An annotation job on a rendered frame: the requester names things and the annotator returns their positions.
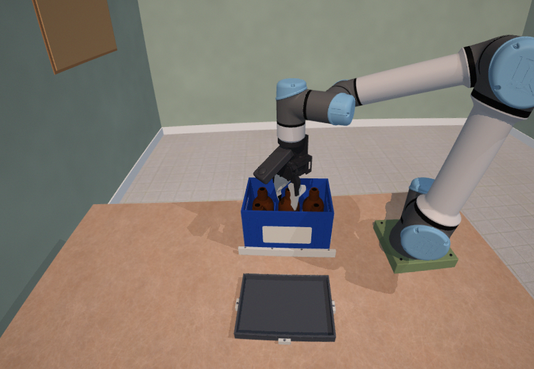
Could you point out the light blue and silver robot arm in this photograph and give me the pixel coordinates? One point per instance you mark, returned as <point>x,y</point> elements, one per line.
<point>503,94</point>

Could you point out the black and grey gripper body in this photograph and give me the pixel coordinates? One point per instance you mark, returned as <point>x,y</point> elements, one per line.
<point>299,161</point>

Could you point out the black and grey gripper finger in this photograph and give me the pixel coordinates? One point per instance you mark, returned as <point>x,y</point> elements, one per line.
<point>296,190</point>
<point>279,183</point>

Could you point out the blue plastic crate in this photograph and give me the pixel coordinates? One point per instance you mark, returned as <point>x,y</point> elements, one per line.
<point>286,229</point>

